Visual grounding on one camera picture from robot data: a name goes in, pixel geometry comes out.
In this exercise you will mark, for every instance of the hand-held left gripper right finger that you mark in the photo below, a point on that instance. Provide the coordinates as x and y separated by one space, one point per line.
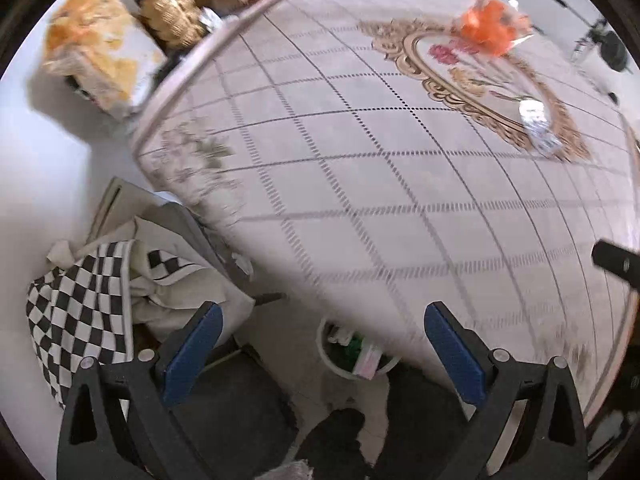
452 355

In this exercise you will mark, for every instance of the patterned beige tablecloth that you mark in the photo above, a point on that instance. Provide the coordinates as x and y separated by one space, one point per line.
375 185

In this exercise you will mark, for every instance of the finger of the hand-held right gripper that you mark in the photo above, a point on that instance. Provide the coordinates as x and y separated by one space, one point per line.
617 262

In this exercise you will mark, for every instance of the person's leg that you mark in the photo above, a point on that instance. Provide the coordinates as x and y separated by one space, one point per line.
340 440

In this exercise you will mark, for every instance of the white trash bin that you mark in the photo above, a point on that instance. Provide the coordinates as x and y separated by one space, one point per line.
330 360

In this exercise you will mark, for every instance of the cream cloth bag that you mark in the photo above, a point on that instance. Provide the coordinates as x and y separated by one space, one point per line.
170 280

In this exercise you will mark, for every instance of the silver blister pack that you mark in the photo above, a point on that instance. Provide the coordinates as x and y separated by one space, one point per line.
537 125

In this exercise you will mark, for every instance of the golden bottle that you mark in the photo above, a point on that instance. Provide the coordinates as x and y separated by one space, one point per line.
167 7

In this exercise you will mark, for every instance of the orange plastic bag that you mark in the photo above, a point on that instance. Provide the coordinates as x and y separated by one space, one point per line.
487 25

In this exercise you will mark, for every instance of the yellow and white bag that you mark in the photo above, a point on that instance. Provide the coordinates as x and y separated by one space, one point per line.
95 45

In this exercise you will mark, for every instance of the flat beige board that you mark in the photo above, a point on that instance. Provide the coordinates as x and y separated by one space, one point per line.
125 205

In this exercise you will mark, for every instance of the black seat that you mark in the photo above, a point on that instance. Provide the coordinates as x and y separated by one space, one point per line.
235 400

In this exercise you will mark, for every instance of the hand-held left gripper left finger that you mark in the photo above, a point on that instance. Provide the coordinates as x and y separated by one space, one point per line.
192 355

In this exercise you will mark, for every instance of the black and white checkered cloth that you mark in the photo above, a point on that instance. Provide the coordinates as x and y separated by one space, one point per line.
75 310

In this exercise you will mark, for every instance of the barbell with black plates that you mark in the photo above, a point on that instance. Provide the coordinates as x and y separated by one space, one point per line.
614 50

